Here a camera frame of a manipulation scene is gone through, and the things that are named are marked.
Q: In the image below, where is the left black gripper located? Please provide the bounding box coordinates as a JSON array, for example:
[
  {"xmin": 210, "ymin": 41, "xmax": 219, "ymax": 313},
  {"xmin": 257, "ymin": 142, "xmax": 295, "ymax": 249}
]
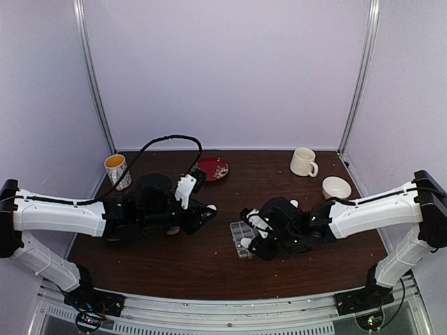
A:
[{"xmin": 140, "ymin": 198, "xmax": 217, "ymax": 236}]

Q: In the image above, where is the red floral plate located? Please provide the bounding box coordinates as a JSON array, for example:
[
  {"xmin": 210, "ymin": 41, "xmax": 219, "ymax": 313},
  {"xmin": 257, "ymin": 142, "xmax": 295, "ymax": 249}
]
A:
[{"xmin": 198, "ymin": 157, "xmax": 229, "ymax": 182}]

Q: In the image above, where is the grey lid pill bottle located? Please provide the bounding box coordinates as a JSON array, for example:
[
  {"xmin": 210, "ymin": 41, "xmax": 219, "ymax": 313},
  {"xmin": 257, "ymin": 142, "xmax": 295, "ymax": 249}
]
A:
[{"xmin": 166, "ymin": 226, "xmax": 181, "ymax": 235}]

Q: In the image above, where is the right aluminium frame post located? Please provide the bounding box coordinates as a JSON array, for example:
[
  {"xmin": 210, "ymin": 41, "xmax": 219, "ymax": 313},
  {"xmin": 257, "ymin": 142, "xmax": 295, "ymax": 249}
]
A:
[{"xmin": 337, "ymin": 0, "xmax": 381, "ymax": 156}]

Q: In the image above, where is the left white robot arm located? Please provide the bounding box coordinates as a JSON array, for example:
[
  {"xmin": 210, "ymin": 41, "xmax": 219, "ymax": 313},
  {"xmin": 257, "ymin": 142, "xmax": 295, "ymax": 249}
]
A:
[{"xmin": 1, "ymin": 173, "xmax": 217, "ymax": 310}]

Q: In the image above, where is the white small bowl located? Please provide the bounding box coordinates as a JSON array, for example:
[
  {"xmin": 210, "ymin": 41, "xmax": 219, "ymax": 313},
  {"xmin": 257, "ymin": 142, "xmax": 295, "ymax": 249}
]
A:
[{"xmin": 322, "ymin": 176, "xmax": 352, "ymax": 200}]

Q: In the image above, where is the cream textured mug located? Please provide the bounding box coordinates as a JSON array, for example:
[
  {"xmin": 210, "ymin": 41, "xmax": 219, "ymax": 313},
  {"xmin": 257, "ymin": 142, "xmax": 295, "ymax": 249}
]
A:
[{"xmin": 290, "ymin": 147, "xmax": 318, "ymax": 177}]

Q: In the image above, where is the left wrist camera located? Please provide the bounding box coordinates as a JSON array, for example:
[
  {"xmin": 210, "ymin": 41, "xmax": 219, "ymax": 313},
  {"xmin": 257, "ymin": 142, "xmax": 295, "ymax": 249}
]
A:
[{"xmin": 175, "ymin": 168, "xmax": 206, "ymax": 209}]

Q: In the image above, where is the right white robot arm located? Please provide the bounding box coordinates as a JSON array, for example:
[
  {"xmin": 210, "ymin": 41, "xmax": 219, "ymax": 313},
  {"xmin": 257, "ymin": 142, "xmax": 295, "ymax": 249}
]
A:
[{"xmin": 240, "ymin": 170, "xmax": 446, "ymax": 308}]

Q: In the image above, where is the front aluminium rail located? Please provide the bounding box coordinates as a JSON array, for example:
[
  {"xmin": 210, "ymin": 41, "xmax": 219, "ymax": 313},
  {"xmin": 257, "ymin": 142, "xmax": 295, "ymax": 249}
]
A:
[{"xmin": 24, "ymin": 284, "xmax": 435, "ymax": 334}]

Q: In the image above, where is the yellow interior floral mug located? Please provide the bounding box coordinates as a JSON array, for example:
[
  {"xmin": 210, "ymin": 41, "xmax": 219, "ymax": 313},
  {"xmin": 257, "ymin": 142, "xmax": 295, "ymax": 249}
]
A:
[{"xmin": 104, "ymin": 154, "xmax": 132, "ymax": 191}]

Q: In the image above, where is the clear plastic pill organizer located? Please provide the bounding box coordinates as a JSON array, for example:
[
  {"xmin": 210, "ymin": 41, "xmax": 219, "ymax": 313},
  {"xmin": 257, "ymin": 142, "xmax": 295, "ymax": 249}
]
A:
[{"xmin": 229, "ymin": 221, "xmax": 259, "ymax": 259}]

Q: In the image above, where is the left aluminium frame post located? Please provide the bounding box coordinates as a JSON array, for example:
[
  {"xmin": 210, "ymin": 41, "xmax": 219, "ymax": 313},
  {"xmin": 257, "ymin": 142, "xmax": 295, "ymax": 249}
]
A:
[{"xmin": 73, "ymin": 0, "xmax": 117, "ymax": 154}]

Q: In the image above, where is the aluminium frame post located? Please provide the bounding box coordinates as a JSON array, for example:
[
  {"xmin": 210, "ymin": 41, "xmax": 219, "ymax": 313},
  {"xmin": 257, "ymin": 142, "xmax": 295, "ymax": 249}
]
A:
[
  {"xmin": 337, "ymin": 0, "xmax": 381, "ymax": 156},
  {"xmin": 73, "ymin": 0, "xmax": 117, "ymax": 154}
]

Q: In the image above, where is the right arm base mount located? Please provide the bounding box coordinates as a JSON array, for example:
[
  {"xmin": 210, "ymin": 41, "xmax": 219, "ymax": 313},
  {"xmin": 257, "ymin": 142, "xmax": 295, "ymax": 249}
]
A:
[{"xmin": 334, "ymin": 264, "xmax": 394, "ymax": 315}]

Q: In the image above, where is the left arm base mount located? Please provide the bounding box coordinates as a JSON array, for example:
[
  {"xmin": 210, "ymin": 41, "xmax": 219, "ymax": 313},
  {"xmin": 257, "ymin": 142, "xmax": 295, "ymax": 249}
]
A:
[{"xmin": 62, "ymin": 265, "xmax": 125, "ymax": 317}]

